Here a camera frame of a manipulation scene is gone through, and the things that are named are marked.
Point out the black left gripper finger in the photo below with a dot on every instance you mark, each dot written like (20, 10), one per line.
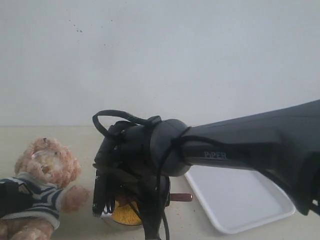
(15, 196)

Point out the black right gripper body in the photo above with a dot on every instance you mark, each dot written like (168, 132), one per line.
(123, 155)

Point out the beige teddy bear striped sweater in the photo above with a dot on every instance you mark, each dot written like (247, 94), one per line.
(49, 168)

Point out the dark wooden spoon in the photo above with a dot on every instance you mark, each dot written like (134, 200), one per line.
(173, 197)

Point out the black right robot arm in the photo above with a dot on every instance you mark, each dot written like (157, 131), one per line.
(283, 145)

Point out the yellow millet grains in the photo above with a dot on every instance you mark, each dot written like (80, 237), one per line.
(125, 215)

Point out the steel bowl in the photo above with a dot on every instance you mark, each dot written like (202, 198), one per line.
(134, 206)

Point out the white rectangular plastic tray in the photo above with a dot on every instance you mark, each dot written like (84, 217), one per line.
(236, 200)

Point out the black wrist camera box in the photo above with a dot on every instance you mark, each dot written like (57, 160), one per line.
(103, 202)

